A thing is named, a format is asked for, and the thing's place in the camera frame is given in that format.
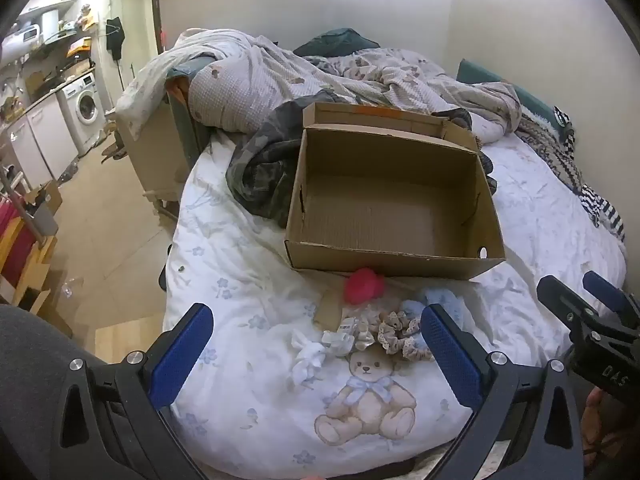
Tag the beige lace scrunchie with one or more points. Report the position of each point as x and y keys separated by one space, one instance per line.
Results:
x=405 y=345
x=397 y=322

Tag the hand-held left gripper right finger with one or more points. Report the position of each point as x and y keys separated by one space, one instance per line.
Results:
x=452 y=360

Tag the black hanging garment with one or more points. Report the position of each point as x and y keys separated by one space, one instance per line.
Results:
x=115 y=35

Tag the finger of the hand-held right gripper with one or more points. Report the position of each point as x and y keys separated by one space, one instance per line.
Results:
x=565 y=300
x=607 y=292

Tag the white microwave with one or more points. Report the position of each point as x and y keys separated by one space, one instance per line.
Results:
x=22 y=39

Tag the brown cardboard carton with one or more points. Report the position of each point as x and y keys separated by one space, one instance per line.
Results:
x=47 y=195

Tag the grey waffle quilt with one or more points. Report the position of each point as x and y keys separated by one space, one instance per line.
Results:
x=240 y=85

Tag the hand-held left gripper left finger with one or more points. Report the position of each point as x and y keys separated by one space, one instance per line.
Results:
x=180 y=355

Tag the blue fluffy scrunchie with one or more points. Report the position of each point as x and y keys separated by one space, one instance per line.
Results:
x=445 y=300

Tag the red bag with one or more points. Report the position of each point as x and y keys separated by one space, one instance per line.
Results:
x=12 y=235

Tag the clear plastic packet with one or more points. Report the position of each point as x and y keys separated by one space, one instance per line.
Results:
x=336 y=342

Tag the cardboard box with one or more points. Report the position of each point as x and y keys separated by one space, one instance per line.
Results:
x=380 y=210

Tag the dark door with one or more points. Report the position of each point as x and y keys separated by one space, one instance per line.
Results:
x=156 y=10

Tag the teal cushion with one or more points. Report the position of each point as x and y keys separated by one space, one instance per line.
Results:
x=500 y=80

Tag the white teddy print duvet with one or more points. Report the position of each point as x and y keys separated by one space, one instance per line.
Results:
x=240 y=270

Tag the white water heater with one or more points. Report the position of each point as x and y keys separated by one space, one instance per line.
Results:
x=48 y=25

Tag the wooden rack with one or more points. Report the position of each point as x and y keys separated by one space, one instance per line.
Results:
x=40 y=270

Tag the dark teal pillow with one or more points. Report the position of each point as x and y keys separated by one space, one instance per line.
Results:
x=335 y=40

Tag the person's right hand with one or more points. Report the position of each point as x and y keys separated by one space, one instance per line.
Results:
x=595 y=420

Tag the light wooden board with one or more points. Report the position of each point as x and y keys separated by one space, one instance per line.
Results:
x=130 y=335

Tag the white washing machine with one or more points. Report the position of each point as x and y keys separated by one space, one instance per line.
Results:
x=85 y=105

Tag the white cloth bow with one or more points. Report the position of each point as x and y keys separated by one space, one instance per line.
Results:
x=307 y=360

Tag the beige wooden bed frame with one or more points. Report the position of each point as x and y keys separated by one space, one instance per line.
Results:
x=150 y=160

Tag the small cardboard piece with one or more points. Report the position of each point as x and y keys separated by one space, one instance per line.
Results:
x=332 y=307

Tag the white kitchen cabinets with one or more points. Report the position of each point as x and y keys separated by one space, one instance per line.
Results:
x=45 y=135

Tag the pink round puff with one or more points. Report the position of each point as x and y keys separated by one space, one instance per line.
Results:
x=362 y=287

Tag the patterned knit blanket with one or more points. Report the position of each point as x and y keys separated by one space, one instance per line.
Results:
x=550 y=150

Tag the cream scrunchie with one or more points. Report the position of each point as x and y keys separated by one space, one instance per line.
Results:
x=362 y=332

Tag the black white striped cloth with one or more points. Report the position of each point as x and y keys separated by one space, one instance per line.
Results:
x=605 y=212

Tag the camouflage garment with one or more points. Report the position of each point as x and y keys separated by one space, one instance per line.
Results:
x=265 y=160

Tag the black white checkered cloth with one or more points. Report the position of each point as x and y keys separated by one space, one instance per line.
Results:
x=562 y=117

